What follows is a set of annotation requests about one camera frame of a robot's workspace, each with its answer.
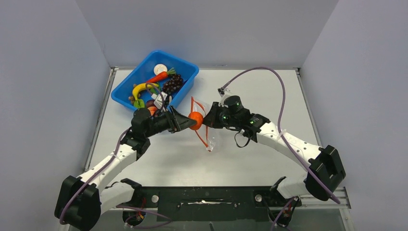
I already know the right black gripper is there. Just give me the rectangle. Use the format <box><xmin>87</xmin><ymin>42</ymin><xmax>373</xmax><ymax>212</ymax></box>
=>
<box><xmin>202</xmin><ymin>103</ymin><xmax>239</xmax><ymax>129</ymax></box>

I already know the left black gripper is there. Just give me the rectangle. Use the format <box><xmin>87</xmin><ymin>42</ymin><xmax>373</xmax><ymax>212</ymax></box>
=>
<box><xmin>144</xmin><ymin>105</ymin><xmax>196</xmax><ymax>138</ymax></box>

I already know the orange toy tangerine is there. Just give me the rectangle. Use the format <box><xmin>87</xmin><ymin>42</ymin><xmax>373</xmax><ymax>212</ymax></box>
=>
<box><xmin>188</xmin><ymin>111</ymin><xmax>204</xmax><ymax>130</ymax></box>

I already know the clear zip top bag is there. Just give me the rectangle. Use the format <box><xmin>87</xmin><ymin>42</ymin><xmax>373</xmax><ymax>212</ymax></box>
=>
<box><xmin>188</xmin><ymin>96</ymin><xmax>219</xmax><ymax>152</ymax></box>

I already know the yellow toy banana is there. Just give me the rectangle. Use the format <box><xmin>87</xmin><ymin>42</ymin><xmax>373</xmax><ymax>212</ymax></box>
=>
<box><xmin>132</xmin><ymin>83</ymin><xmax>160</xmax><ymax>100</ymax></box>

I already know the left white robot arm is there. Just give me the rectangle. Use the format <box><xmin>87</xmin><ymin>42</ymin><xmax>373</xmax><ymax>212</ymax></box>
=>
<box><xmin>54</xmin><ymin>107</ymin><xmax>197</xmax><ymax>231</ymax></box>

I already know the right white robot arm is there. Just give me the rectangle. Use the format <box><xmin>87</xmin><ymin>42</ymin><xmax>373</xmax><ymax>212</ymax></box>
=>
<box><xmin>203</xmin><ymin>95</ymin><xmax>346</xmax><ymax>205</ymax></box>

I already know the toy peach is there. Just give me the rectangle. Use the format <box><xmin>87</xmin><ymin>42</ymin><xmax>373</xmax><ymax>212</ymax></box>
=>
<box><xmin>147</xmin><ymin>106</ymin><xmax>158</xmax><ymax>116</ymax></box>

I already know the dark toy grape bunch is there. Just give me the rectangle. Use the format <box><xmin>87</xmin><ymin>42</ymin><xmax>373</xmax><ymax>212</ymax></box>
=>
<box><xmin>162</xmin><ymin>74</ymin><xmax>184</xmax><ymax>95</ymax></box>

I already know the green toy leaf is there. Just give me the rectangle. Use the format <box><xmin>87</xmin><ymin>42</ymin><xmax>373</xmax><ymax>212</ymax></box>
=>
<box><xmin>133</xmin><ymin>99</ymin><xmax>145</xmax><ymax>109</ymax></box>

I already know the orange toy carrot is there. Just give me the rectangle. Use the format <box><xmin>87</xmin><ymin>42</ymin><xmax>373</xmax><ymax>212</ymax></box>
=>
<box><xmin>146</xmin><ymin>68</ymin><xmax>176</xmax><ymax>83</ymax></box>

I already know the blue plastic bin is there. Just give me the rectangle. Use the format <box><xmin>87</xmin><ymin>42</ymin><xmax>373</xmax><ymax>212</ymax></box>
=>
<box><xmin>111</xmin><ymin>50</ymin><xmax>199</xmax><ymax>116</ymax></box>

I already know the brown toy longan bunch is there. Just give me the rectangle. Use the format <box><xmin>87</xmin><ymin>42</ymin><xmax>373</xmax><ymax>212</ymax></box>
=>
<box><xmin>128</xmin><ymin>96</ymin><xmax>135</xmax><ymax>105</ymax></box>

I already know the white round toy slice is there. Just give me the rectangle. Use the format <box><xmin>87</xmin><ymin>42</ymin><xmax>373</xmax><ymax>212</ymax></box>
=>
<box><xmin>153</xmin><ymin>64</ymin><xmax>168</xmax><ymax>75</ymax></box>

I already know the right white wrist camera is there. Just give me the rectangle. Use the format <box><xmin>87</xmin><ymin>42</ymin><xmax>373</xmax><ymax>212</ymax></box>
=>
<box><xmin>217</xmin><ymin>88</ymin><xmax>234</xmax><ymax>105</ymax></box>

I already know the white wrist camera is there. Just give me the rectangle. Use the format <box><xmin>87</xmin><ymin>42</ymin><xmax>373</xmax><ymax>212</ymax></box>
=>
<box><xmin>217</xmin><ymin>88</ymin><xmax>234</xmax><ymax>105</ymax></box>
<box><xmin>151</xmin><ymin>92</ymin><xmax>168</xmax><ymax>108</ymax></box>

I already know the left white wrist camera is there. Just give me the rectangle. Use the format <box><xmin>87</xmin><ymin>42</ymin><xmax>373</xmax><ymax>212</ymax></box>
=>
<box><xmin>151</xmin><ymin>92</ymin><xmax>168</xmax><ymax>108</ymax></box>

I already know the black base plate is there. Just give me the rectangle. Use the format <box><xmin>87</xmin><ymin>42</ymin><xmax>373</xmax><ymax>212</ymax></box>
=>
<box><xmin>126</xmin><ymin>186</ymin><xmax>288</xmax><ymax>222</ymax></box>

